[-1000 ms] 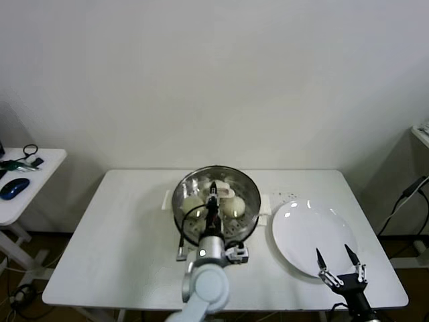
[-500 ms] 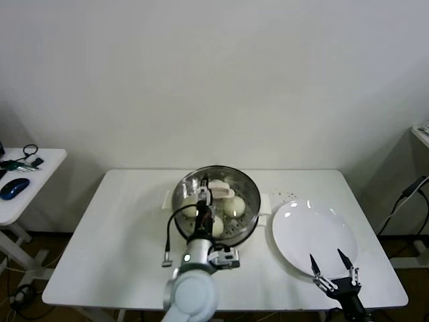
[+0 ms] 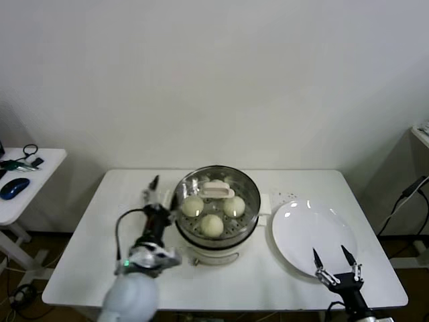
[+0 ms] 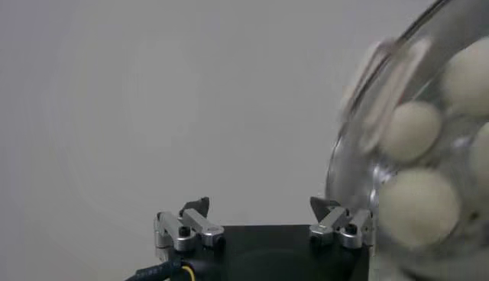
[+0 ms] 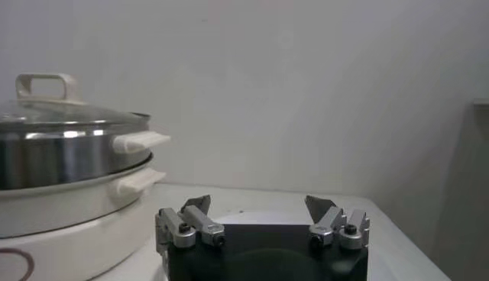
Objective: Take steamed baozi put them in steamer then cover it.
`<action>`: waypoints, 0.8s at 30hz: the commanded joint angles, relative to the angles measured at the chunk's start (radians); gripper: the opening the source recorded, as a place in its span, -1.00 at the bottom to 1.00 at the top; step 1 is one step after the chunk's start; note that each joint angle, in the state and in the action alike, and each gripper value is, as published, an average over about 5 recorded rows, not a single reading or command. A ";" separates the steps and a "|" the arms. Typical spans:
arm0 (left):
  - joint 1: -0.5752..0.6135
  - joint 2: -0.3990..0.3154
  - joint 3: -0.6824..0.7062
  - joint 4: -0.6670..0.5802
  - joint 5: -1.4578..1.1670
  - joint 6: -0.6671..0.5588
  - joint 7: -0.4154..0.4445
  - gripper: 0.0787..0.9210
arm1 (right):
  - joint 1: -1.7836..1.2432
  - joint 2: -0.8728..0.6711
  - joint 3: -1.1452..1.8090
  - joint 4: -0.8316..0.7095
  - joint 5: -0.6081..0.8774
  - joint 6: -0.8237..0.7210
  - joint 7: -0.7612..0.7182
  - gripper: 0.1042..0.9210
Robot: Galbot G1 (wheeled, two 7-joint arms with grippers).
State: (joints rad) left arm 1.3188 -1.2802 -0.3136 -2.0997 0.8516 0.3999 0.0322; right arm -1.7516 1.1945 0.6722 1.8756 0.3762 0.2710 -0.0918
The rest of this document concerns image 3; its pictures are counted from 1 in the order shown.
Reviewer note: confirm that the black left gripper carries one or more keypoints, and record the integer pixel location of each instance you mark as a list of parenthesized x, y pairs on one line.
[(157, 218)]

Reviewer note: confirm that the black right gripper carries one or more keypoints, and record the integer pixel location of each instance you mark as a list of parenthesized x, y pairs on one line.
[(350, 288)]

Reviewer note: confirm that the white steamed baozi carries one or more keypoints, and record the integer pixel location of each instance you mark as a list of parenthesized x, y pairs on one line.
[(192, 206), (234, 207), (212, 225), (216, 181)]

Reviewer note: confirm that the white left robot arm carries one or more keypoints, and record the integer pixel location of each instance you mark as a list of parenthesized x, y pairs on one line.
[(130, 295)]

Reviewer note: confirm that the perforated steel steamer basket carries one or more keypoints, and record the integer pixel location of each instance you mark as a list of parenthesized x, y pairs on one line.
[(234, 237)]

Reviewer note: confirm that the white round plate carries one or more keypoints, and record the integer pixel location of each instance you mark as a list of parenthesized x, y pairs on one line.
[(301, 234)]

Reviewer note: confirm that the cream electric cooker pot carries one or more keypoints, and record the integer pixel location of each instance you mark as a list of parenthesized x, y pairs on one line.
[(214, 256)]

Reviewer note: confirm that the white stand base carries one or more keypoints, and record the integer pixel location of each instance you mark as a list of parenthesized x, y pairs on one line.
[(419, 246)]

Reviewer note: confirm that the white side table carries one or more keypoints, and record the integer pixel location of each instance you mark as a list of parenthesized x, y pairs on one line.
[(50, 161)]

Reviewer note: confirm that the small black rectangular device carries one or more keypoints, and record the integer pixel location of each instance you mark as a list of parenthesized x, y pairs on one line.
[(38, 162)]

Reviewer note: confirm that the blue computer mouse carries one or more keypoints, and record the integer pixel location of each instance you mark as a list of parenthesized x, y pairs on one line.
[(15, 188)]

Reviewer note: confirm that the white shelf with clutter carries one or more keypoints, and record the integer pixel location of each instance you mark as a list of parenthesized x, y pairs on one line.
[(421, 132)]

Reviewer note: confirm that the black flat device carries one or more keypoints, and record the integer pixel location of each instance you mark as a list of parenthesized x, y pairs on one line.
[(2, 173)]

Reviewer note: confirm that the black floor power adapter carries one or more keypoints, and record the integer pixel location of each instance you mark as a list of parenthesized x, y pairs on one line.
[(23, 292)]

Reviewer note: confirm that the black upright device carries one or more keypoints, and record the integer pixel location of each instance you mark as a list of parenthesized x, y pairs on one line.
[(1, 147)]

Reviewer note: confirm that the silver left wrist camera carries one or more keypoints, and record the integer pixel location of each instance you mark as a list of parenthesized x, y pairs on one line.
[(157, 256)]

